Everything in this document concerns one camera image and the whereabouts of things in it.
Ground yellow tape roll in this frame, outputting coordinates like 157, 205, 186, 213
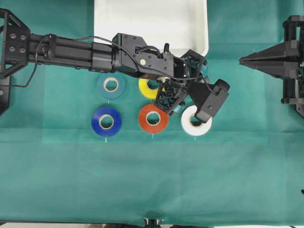
138, 78, 158, 99

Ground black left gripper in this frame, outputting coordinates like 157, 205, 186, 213
154, 49, 209, 115

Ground red tape roll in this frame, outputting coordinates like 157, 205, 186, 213
138, 104, 169, 133

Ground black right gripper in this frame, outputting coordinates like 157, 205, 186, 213
239, 16, 304, 104

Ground blue tape roll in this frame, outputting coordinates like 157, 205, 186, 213
91, 106, 122, 137

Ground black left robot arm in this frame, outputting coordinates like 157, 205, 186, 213
0, 9, 213, 122

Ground white tape roll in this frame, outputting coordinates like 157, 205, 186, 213
181, 105, 212, 136

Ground green table cloth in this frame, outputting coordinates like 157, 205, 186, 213
0, 0, 304, 226

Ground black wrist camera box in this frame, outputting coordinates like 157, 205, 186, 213
188, 79, 230, 123

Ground white plastic case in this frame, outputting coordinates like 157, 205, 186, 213
94, 0, 209, 57

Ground teal tape roll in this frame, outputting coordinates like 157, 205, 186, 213
96, 73, 125, 99

